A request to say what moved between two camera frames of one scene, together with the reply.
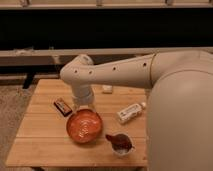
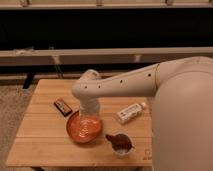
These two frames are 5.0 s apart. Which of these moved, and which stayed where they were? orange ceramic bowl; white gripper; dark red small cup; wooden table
Moved: white gripper
Stayed: orange ceramic bowl; wooden table; dark red small cup
